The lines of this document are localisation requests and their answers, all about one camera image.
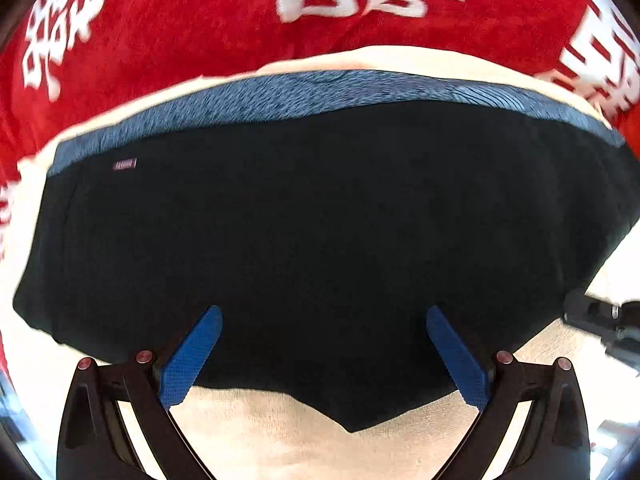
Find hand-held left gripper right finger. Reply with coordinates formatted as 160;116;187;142
425;304;592;480

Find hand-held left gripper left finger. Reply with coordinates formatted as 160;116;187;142
56;304;224;480

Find black pants with blue waistband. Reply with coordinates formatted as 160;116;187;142
12;70;640;434

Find red printed blanket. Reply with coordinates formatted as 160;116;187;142
0;0;640;411

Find cream towel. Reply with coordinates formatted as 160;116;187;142
0;45;640;480

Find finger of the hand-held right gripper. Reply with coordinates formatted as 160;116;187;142
564;290;640;376

